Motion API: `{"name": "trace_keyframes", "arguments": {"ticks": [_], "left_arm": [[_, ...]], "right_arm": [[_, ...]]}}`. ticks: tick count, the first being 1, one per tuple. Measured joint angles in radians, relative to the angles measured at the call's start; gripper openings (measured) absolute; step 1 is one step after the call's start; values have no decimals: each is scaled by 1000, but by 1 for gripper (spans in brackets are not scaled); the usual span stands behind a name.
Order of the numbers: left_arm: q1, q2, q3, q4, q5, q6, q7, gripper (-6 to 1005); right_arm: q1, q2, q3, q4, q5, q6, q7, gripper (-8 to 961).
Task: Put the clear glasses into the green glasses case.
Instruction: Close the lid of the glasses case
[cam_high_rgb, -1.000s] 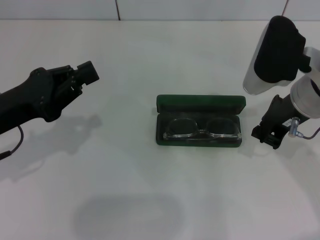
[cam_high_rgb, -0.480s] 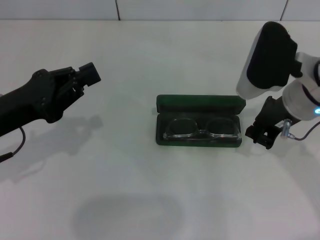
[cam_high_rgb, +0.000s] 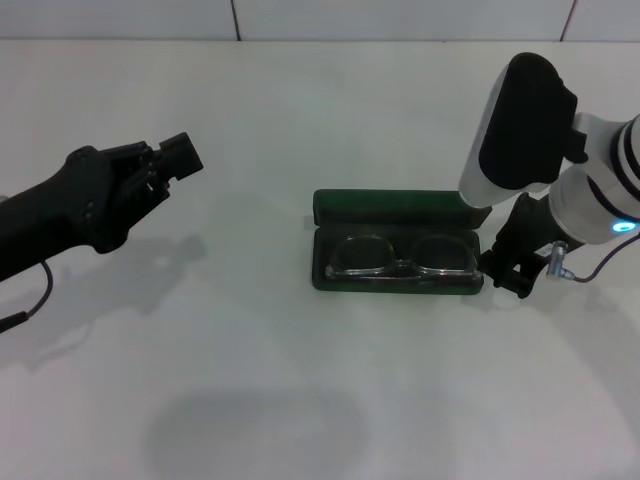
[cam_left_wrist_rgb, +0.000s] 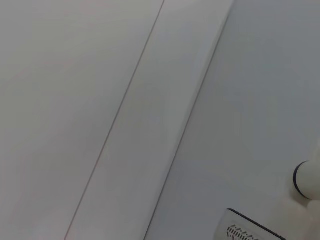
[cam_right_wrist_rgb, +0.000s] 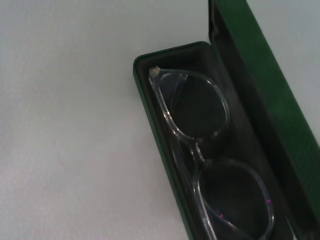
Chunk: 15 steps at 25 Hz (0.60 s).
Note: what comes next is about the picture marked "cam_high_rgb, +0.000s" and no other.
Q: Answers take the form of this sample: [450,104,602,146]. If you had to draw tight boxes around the green glasses case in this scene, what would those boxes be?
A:
[310,188,494,297]

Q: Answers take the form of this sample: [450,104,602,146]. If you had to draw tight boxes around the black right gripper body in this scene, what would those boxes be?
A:
[489,192,587,262]

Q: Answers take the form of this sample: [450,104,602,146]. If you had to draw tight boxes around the gripper cable with plug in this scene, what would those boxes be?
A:
[543,222,640,285]
[0,259,55,335]

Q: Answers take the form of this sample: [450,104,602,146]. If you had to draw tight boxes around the left gripper cable with plug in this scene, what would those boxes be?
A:
[0,259,55,335]

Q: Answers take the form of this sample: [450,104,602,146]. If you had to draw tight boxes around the clear white glasses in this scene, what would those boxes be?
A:
[324,233,487,284]

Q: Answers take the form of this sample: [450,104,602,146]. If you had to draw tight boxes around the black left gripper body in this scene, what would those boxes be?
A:
[0,145,132,282]

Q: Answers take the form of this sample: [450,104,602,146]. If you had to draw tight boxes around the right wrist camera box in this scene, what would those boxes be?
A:
[457,51,590,210]

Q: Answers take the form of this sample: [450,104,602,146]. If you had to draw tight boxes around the right gripper cable with plug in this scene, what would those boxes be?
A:
[543,222,640,285]

